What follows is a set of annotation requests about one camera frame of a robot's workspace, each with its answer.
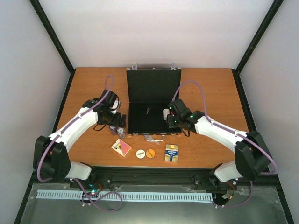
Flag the light blue cable duct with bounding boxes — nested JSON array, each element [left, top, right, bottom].
[[36, 189, 213, 203]]

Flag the black poker set case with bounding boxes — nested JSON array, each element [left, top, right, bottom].
[[126, 63, 182, 139]]

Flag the clear wrapped chip stack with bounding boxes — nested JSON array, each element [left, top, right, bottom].
[[117, 127, 126, 139]]

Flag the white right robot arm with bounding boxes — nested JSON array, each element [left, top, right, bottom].
[[167, 99, 273, 183]]

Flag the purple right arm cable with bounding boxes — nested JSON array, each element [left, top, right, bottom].
[[171, 80, 278, 209]]

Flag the white dealer button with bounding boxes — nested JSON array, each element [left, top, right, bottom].
[[136, 149, 146, 159]]

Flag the blue playing card deck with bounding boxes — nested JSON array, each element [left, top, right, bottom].
[[164, 144, 178, 162]]

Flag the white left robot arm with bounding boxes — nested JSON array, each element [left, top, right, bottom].
[[33, 90, 125, 188]]

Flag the white poker chip stack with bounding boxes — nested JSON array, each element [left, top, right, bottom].
[[163, 108, 170, 121]]

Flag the red playing card deck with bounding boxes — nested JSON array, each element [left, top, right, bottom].
[[111, 139, 132, 157]]

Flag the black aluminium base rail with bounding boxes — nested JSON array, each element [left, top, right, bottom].
[[30, 165, 281, 193]]

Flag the orange blind button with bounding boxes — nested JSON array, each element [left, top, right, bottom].
[[146, 149, 156, 159]]

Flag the purple poker chip stack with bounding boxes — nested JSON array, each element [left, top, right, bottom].
[[109, 126, 118, 135]]

